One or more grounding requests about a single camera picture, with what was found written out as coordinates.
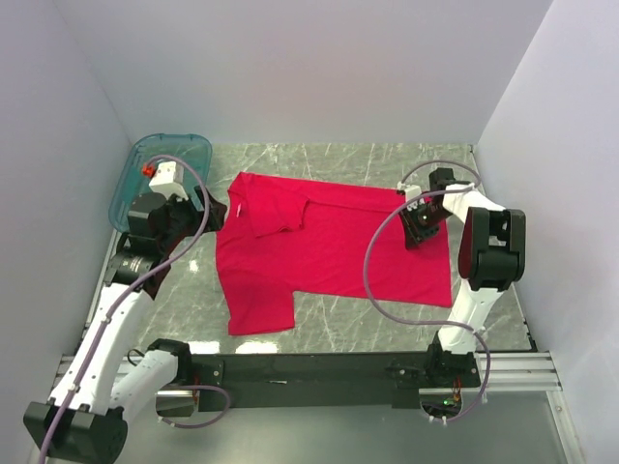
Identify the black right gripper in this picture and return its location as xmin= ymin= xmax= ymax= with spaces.
xmin=399 ymin=202 xmax=454 ymax=249

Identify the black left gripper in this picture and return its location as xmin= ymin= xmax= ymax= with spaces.
xmin=160 ymin=184 xmax=226 ymax=252

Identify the teal transparent plastic bin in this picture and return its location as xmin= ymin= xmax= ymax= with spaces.
xmin=108 ymin=133 xmax=213 ymax=232

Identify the red t-shirt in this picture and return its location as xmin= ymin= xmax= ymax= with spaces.
xmin=216 ymin=172 xmax=452 ymax=335

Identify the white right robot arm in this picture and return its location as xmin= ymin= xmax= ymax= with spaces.
xmin=397 ymin=167 xmax=526 ymax=386

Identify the black base beam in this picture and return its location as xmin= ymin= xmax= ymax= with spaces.
xmin=173 ymin=352 xmax=482 ymax=409

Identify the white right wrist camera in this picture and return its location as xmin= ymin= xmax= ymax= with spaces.
xmin=396 ymin=182 xmax=424 ymax=210

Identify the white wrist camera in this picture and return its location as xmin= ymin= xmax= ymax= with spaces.
xmin=396 ymin=182 xmax=424 ymax=210
xmin=142 ymin=161 xmax=189 ymax=200

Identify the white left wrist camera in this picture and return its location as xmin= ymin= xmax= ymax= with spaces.
xmin=142 ymin=161 xmax=189 ymax=200

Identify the aluminium frame rail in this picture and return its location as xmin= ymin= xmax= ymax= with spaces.
xmin=28 ymin=231 xmax=204 ymax=464

